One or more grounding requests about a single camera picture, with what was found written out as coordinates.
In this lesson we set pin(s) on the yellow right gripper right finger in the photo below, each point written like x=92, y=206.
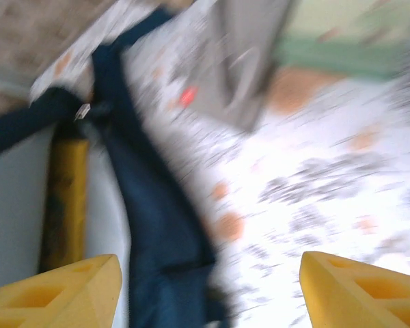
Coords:
x=362, y=294

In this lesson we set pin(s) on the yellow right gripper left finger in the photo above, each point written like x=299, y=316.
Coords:
x=54, y=297

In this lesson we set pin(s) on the navy blue student backpack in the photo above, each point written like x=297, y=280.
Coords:
x=150, y=205

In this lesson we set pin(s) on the floral patterned table cover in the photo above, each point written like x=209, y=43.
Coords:
x=311, y=171

